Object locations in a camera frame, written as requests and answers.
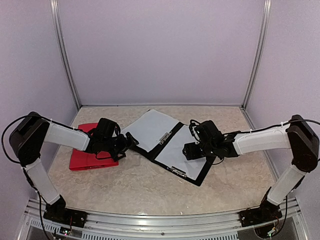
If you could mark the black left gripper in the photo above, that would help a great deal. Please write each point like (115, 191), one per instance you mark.
(124, 144)

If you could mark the red clip file folder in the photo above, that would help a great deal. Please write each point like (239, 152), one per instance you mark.
(80, 161)

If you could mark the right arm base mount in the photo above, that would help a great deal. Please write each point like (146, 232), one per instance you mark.
(259, 215)

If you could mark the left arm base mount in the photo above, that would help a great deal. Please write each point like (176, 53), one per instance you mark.
(65, 216)

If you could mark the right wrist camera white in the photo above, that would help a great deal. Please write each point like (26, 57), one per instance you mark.
(192, 124)

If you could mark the aluminium frame post right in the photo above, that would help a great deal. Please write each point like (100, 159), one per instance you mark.
(258, 53)

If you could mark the aluminium frame post left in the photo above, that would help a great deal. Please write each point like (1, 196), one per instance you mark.
(55, 11)

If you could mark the white paper sheet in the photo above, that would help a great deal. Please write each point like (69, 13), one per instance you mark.
(172, 155)

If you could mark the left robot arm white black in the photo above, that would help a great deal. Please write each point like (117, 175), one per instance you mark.
(32, 132)

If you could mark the black clip file folder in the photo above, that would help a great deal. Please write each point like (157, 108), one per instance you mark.
(151, 156)

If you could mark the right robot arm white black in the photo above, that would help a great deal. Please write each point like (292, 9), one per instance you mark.
(294, 139)

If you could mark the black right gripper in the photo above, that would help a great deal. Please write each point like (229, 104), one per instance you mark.
(191, 153)

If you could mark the aluminium frame rail back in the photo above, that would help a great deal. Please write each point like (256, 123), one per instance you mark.
(160, 105)

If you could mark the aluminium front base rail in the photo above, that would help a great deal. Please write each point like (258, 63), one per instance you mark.
(226, 225)

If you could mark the aluminium frame post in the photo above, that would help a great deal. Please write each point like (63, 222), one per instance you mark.
(258, 53)
(55, 11)

